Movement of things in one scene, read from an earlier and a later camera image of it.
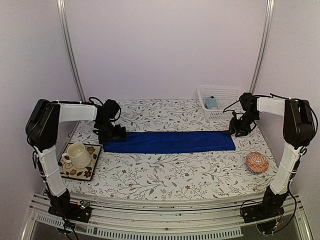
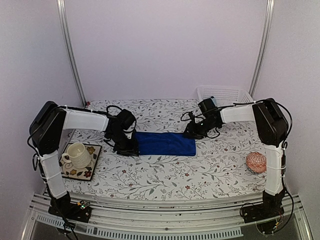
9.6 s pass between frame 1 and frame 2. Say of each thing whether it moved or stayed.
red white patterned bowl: stayed
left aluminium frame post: stayed
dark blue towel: moved
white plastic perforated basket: stayed
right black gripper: moved
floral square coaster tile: stayed
